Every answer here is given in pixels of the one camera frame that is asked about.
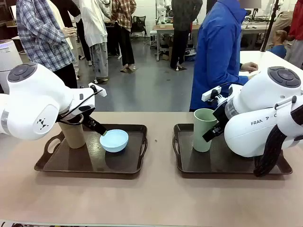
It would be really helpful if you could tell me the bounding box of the bystander in dark jacket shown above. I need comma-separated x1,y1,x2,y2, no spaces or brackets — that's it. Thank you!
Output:
169,0,204,70

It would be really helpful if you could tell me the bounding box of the person right forearm blue sleeve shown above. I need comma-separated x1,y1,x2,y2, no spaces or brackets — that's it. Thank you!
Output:
222,70,249,83

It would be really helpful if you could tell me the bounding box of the light blue bowl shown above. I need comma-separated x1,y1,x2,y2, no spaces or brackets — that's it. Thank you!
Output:
99,129,129,153

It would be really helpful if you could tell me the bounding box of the plaid shirt bystander hand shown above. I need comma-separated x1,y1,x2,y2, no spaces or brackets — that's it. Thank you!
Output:
62,27,78,38

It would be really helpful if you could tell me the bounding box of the bystander in red jacket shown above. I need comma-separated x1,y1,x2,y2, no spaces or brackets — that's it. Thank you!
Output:
284,0,303,69

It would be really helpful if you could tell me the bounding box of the wooden top workbench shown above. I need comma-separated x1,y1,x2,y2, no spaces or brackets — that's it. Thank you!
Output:
152,23,199,61

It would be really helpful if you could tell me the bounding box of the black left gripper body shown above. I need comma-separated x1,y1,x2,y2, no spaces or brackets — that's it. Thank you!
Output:
80,105,99,130

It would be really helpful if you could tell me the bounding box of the bystander in red plaid shirt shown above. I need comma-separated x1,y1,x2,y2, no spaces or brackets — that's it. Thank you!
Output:
107,0,137,73

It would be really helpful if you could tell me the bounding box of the bystander in blue plaid shirt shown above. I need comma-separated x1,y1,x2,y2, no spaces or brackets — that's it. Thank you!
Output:
16,0,79,89

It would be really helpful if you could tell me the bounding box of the tall green cup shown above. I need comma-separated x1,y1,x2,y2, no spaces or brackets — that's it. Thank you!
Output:
193,108,218,153

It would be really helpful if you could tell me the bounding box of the person in blue shirt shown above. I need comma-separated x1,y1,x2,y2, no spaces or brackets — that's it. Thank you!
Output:
189,0,260,112

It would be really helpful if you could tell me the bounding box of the person left hand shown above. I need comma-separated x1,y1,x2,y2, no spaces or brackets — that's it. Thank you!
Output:
240,61,258,72

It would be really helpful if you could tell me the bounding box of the black tripod pole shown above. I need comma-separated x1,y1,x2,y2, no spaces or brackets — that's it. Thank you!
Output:
259,0,280,52

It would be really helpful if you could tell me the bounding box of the bystander in white coat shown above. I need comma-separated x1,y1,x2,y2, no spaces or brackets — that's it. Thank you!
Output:
79,0,111,85

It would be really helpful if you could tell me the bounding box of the grey background workbench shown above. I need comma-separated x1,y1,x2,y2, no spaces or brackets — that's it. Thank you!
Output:
241,21,277,48

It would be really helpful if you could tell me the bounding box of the dark brown serving tray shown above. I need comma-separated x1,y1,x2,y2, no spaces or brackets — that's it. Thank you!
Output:
172,123,293,175
34,123,148,175

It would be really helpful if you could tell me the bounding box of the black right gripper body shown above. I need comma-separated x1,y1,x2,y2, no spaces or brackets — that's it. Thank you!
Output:
212,104,230,131

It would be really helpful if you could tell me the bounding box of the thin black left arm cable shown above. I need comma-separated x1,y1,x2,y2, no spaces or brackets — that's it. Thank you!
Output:
56,85,104,125

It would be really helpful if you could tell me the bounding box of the bystander in pale open jacket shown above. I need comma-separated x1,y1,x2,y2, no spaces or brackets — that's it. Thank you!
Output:
46,0,81,79

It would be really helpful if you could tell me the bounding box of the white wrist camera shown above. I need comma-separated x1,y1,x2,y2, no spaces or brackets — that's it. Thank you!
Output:
202,86,222,101
88,82,107,97

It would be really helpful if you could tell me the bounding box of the tall brown cup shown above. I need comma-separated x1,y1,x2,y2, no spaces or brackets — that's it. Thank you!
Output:
57,114,86,149

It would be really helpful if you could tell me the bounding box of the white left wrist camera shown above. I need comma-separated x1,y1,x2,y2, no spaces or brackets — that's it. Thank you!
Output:
88,82,107,97

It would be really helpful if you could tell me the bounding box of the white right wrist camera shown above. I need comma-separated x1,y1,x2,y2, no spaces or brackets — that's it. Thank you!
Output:
202,86,222,101

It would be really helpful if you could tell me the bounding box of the black office chair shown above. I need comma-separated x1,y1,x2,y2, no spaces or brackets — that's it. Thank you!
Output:
131,15,147,38

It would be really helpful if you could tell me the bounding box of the white rounded table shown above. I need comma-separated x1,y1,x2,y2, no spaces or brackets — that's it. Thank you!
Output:
239,50,303,82

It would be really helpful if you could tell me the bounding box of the seated person in blue top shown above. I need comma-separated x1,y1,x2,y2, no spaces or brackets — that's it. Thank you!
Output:
267,30,288,59

